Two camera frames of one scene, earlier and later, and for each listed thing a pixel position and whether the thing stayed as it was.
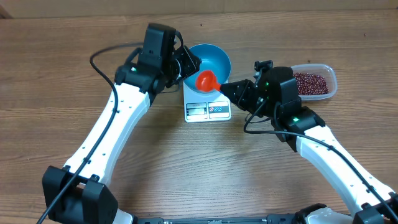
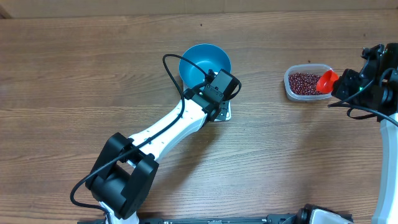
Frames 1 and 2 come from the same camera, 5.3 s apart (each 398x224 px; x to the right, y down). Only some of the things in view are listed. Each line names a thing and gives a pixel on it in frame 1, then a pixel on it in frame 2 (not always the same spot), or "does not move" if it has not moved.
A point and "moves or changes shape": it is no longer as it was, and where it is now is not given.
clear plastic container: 315,81 does not move
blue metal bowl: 212,59 does not move
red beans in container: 309,84 does not move
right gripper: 246,86 -> 348,81
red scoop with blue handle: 206,81 moves or changes shape
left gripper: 190,66 -> 224,108
